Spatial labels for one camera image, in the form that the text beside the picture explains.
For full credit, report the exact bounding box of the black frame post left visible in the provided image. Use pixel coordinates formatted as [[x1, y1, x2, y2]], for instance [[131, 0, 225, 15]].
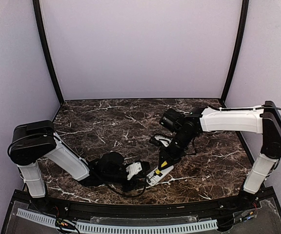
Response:
[[32, 0, 64, 105]]

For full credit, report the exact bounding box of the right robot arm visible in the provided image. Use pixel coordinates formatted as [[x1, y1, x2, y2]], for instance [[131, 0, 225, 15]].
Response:
[[151, 101, 281, 207]]

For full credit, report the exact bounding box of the white slotted cable duct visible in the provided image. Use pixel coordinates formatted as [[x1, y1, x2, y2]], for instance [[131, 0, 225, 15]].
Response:
[[16, 208, 218, 234]]

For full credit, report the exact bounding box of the black frame post right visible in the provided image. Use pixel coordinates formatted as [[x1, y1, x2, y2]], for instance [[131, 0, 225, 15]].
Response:
[[220, 0, 249, 105]]

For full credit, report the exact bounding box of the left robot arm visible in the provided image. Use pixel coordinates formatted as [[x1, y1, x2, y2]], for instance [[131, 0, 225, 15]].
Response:
[[7, 120, 150, 198]]

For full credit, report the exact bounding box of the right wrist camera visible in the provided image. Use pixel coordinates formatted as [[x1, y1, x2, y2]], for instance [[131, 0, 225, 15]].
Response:
[[149, 134, 172, 147]]

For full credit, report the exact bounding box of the yellow handled screwdriver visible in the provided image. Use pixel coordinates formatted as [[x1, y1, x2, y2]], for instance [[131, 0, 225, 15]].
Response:
[[147, 161, 168, 185]]

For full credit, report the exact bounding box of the black front table rail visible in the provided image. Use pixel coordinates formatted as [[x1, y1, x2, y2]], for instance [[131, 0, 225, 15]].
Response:
[[22, 193, 259, 220]]

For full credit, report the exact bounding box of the white remote control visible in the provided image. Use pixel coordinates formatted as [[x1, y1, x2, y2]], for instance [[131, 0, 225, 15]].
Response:
[[146, 166, 174, 187]]

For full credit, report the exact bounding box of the black frame post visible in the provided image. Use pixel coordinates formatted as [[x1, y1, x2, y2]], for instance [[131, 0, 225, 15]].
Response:
[[220, 0, 249, 105], [32, 0, 64, 105]]

